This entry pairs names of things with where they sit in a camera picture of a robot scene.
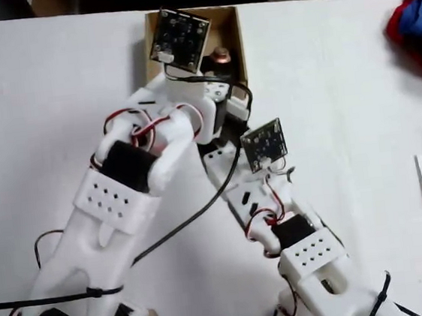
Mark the copper-headed bolt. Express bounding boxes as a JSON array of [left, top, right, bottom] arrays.
[[211, 46, 233, 66]]

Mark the cardboard box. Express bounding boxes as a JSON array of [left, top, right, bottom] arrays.
[[141, 2, 253, 99]]

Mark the red cloth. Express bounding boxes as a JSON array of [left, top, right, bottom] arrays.
[[380, 0, 422, 74]]

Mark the blue cloth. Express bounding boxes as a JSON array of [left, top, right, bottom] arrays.
[[396, 0, 422, 54]]

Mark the black cable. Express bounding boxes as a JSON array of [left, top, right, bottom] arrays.
[[360, 267, 415, 316], [110, 56, 270, 268], [0, 282, 128, 312]]

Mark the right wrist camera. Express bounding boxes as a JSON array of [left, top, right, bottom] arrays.
[[238, 117, 291, 175]]

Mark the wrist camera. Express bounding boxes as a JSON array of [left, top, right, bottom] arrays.
[[143, 4, 217, 79], [238, 117, 291, 175]]

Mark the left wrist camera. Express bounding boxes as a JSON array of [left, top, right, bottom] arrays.
[[143, 4, 217, 79]]

